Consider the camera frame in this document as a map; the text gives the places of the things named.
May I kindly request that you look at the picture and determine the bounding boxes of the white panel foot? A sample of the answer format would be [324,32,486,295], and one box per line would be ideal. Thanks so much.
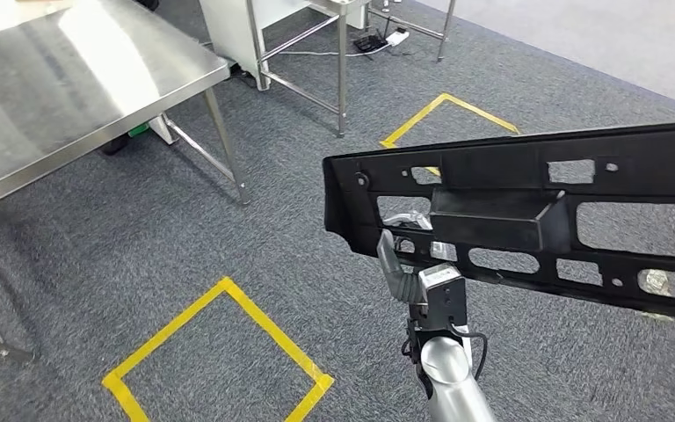
[148,113,179,147]

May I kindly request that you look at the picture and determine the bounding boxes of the stainless steel workbench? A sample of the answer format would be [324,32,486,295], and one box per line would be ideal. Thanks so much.
[365,0,458,63]
[0,0,252,365]
[243,0,374,140]

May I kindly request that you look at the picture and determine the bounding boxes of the white cabinet panel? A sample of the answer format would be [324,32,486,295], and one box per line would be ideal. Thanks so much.
[197,0,316,92]

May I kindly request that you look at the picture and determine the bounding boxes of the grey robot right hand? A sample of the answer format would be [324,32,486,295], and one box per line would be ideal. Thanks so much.
[376,210,468,337]

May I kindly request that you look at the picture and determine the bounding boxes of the white power cable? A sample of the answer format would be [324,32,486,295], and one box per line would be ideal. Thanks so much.
[276,43,400,58]

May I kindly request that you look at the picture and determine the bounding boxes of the black plastic bumper bracket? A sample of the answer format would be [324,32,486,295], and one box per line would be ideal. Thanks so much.
[321,120,675,324]

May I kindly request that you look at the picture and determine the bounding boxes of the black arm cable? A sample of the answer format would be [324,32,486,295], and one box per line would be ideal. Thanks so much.
[451,323,489,381]

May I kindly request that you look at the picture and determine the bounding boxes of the black power adapter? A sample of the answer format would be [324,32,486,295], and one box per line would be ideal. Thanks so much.
[352,33,389,54]

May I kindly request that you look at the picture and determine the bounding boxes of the yellow floor tape square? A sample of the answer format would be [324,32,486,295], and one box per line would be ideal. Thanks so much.
[101,276,336,422]
[379,92,522,176]

